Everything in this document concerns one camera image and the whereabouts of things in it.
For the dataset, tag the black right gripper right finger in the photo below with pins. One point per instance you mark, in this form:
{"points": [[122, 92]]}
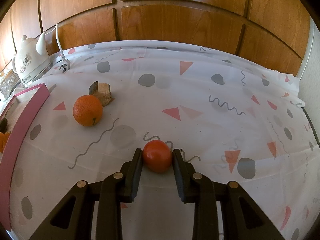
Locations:
{"points": [[242, 218]]}

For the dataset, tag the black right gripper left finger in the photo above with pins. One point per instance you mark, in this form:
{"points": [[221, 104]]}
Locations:
{"points": [[94, 206]]}

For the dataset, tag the red tomato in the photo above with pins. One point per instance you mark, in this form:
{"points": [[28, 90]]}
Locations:
{"points": [[157, 156]]}

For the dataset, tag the orange carrot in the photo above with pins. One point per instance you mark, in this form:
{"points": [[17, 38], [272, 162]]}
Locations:
{"points": [[3, 140]]}

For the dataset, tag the white patterned tablecloth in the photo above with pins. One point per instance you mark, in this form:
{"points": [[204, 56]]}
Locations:
{"points": [[232, 119]]}

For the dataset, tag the orange tangerine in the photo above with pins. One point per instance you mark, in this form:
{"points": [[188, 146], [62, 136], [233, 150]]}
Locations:
{"points": [[87, 110]]}

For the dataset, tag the dark oval fruit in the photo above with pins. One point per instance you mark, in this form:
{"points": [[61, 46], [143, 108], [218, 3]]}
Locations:
{"points": [[3, 125]]}

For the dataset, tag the pink white shallow box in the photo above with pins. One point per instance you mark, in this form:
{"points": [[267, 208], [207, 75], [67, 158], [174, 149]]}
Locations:
{"points": [[23, 108]]}

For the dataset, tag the brown cut wedge piece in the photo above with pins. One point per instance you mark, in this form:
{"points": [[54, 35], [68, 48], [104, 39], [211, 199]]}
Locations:
{"points": [[102, 91]]}

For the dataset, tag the glass tissue box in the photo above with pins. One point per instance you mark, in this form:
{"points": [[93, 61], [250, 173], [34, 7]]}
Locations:
{"points": [[8, 84]]}

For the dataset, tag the white ceramic electric kettle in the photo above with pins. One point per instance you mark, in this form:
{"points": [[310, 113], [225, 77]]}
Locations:
{"points": [[31, 59]]}

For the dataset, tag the wooden panel cabinet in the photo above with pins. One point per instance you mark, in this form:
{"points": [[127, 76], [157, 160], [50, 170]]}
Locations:
{"points": [[271, 33]]}

